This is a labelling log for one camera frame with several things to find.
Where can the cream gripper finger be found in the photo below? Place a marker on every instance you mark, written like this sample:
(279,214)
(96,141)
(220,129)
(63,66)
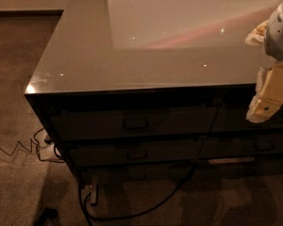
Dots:
(269,94)

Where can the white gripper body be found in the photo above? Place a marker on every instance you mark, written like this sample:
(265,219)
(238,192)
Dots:
(280,35)

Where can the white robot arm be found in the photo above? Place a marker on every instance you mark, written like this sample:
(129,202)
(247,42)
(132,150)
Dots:
(273,42)

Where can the dark cabinet with glossy top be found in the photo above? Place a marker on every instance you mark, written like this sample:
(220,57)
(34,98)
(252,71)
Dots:
(110,55)

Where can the white power strip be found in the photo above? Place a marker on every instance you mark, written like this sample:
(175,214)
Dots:
(93,196)

